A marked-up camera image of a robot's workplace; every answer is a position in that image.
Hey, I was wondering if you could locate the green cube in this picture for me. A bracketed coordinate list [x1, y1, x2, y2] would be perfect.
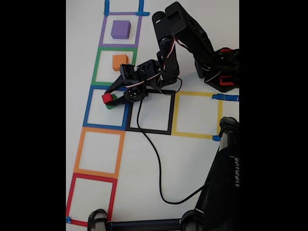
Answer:
[105, 94, 118, 110]

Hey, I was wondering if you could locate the orange square block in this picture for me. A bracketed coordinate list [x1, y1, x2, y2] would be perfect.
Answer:
[112, 54, 128, 72]

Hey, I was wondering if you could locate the purple square block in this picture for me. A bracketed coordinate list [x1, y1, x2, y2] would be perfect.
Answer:
[111, 20, 131, 39]

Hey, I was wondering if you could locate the long blue tape strip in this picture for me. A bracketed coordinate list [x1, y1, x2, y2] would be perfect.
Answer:
[211, 94, 240, 102]

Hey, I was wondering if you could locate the black tripod stand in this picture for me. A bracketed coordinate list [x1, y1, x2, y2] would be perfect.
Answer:
[87, 116, 240, 231]

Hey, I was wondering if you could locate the red white servo wire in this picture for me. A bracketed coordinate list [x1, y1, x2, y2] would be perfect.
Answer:
[203, 68, 222, 84]
[125, 38, 183, 95]

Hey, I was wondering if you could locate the green square frame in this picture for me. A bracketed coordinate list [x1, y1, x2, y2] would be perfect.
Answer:
[91, 47, 138, 88]

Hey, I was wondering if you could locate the blue square frame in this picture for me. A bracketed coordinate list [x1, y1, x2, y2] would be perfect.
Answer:
[83, 85, 132, 131]

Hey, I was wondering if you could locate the black square frame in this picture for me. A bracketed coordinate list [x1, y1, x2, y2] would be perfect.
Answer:
[125, 88, 176, 135]

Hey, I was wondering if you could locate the yellow square frame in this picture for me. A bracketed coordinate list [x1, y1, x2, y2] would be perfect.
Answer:
[171, 90, 223, 140]

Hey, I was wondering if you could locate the purple square frame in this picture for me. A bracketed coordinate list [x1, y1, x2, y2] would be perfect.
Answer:
[98, 11, 142, 48]

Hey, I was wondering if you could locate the orange square frame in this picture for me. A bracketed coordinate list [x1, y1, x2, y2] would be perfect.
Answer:
[73, 127, 126, 180]

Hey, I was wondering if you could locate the black camera cable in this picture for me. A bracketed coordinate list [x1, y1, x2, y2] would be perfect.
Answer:
[136, 81, 212, 205]

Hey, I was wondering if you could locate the red square frame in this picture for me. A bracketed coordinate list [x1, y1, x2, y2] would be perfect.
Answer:
[66, 173, 118, 228]

